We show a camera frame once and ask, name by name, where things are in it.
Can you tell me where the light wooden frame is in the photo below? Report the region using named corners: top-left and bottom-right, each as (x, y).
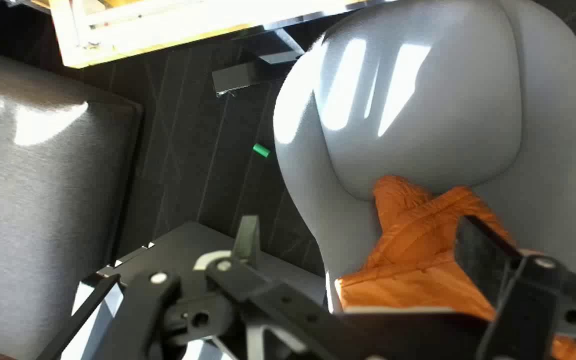
top-left (45, 0), bottom-right (369, 69)

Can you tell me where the orange jacket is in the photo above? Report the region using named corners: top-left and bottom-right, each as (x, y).
top-left (334, 173), bottom-right (576, 360)

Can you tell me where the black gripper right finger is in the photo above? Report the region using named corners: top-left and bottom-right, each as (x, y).
top-left (453, 216), bottom-right (576, 360)

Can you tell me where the grey shell chair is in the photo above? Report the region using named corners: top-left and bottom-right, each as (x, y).
top-left (271, 0), bottom-right (576, 316)

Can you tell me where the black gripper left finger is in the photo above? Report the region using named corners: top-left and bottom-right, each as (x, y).
top-left (110, 213), bottom-right (330, 360)

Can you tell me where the small black rectangular plate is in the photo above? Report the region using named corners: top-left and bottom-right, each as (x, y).
top-left (209, 60), bottom-right (268, 97)

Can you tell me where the dark grey fabric sofa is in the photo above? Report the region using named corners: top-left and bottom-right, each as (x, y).
top-left (0, 46), bottom-right (143, 360)

